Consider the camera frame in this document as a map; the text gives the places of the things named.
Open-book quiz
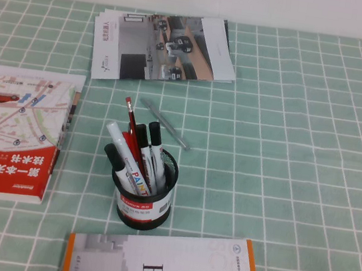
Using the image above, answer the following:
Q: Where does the silver pen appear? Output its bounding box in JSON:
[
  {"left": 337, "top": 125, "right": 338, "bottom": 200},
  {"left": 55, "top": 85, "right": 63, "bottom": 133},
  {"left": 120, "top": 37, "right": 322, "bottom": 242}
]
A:
[{"left": 134, "top": 97, "right": 196, "bottom": 152}]

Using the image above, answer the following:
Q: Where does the black mesh pen holder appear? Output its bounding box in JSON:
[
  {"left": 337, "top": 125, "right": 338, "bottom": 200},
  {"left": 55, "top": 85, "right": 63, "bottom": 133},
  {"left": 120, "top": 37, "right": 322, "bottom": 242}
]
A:
[{"left": 104, "top": 143, "right": 182, "bottom": 235}]

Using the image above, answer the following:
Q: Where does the black-capped marker black print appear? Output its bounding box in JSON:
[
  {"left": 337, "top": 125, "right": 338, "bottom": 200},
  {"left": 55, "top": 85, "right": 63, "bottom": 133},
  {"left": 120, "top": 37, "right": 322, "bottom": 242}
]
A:
[{"left": 138, "top": 120, "right": 175, "bottom": 196}]

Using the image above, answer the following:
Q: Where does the black-capped marker red print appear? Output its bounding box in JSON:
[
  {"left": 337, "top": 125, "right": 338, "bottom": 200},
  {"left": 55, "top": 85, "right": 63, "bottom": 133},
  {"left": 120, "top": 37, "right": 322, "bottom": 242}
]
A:
[{"left": 126, "top": 123, "right": 163, "bottom": 193}]

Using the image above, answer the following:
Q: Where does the red pencil with eraser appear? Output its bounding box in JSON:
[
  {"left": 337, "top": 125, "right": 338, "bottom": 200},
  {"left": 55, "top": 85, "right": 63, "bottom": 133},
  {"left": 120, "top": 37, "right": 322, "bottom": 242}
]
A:
[{"left": 116, "top": 96, "right": 156, "bottom": 172}]

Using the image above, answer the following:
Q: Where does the white paint marker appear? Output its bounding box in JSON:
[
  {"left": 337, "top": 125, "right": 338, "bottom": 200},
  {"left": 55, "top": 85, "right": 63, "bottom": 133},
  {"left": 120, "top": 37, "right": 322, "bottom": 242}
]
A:
[{"left": 97, "top": 120, "right": 162, "bottom": 198}]

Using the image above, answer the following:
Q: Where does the short black-capped white marker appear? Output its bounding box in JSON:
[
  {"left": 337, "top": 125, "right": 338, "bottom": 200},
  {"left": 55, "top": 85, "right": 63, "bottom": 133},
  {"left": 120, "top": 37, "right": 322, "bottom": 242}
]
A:
[{"left": 98, "top": 142, "right": 143, "bottom": 194}]

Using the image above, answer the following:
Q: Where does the office photo brochure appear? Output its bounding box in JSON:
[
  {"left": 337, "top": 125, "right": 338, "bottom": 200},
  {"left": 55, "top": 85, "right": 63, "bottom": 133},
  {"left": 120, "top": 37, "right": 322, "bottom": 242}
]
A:
[{"left": 87, "top": 1, "right": 245, "bottom": 99}]

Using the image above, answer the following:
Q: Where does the white book orange edge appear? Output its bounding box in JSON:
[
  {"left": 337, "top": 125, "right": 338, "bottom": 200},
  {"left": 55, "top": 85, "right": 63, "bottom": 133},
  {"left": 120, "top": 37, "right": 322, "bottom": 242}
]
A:
[{"left": 61, "top": 214, "right": 270, "bottom": 271}]

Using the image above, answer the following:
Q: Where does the white brochure sheet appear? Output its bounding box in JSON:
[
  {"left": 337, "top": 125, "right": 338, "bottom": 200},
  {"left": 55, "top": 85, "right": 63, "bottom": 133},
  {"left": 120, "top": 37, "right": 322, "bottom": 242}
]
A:
[{"left": 91, "top": 1, "right": 245, "bottom": 85}]

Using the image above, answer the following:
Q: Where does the red map cover book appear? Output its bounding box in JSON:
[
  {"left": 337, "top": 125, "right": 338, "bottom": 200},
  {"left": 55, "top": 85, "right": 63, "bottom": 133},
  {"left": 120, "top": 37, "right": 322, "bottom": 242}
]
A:
[{"left": 0, "top": 63, "right": 87, "bottom": 210}]

